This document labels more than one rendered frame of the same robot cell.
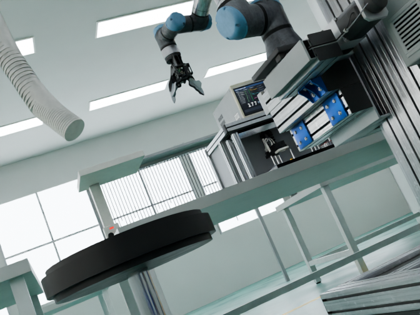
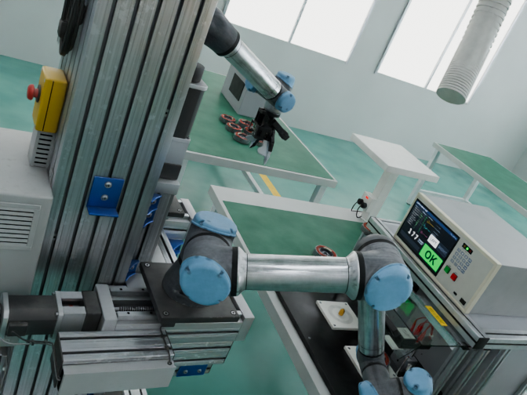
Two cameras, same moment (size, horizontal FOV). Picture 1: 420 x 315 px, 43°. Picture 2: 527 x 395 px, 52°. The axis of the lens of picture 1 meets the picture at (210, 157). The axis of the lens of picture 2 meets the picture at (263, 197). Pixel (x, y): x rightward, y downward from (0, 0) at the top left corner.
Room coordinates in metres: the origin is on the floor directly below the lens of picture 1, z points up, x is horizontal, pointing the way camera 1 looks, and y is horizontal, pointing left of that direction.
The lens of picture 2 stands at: (1.90, -2.05, 1.90)
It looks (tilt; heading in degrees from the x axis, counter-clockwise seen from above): 24 degrees down; 79
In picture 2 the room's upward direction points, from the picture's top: 23 degrees clockwise
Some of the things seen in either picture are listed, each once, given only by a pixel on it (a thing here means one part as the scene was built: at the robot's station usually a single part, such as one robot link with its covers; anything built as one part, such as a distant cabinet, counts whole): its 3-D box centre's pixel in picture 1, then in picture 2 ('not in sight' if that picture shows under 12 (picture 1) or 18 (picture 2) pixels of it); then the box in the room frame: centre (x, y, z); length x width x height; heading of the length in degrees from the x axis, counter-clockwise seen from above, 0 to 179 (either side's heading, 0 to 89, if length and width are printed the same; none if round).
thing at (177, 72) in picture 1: (178, 69); (265, 124); (2.18, -0.03, 1.29); 0.09 x 0.08 x 0.12; 25
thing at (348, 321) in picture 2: not in sight; (339, 315); (2.68, -0.38, 0.78); 0.15 x 0.15 x 0.01; 20
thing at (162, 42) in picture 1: (164, 37); (281, 87); (2.18, -0.03, 1.45); 0.09 x 0.08 x 0.11; 32
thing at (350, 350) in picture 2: not in sight; (370, 362); (2.77, -0.60, 0.78); 0.15 x 0.15 x 0.01; 20
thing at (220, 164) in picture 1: (226, 175); not in sight; (2.99, -0.05, 0.91); 0.28 x 0.03 x 0.32; 20
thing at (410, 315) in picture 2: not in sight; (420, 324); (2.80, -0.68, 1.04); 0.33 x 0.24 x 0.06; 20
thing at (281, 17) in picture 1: (267, 17); not in sight; (1.83, -0.40, 1.20); 0.13 x 0.12 x 0.14; 122
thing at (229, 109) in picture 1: (259, 105); (477, 254); (3.03, -0.39, 1.22); 0.44 x 0.39 x 0.20; 110
